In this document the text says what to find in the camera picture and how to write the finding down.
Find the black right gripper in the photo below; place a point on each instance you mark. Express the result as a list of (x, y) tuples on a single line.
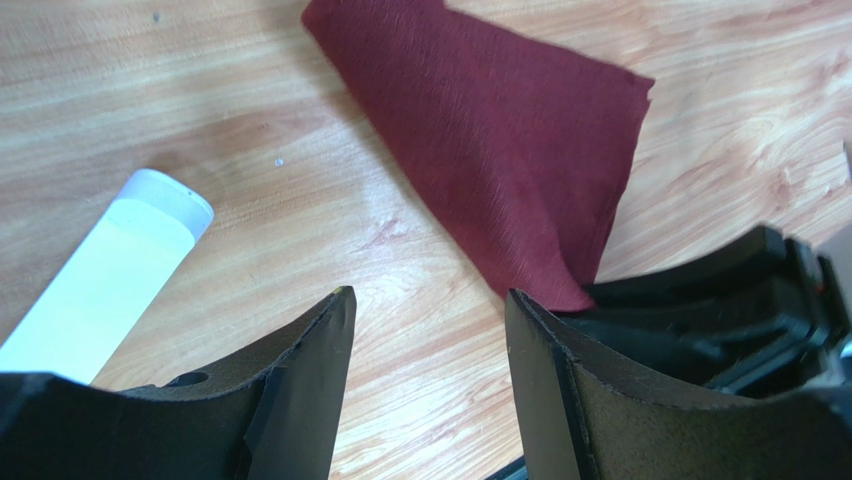
[(762, 315)]

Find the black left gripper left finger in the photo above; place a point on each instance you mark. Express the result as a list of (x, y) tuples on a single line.
[(269, 410)]

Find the dark red cloth napkin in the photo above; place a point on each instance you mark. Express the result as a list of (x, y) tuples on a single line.
[(522, 150)]

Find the silver and white clothes rack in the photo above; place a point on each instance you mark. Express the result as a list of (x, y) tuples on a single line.
[(109, 281)]

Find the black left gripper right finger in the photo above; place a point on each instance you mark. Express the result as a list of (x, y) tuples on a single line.
[(588, 412)]

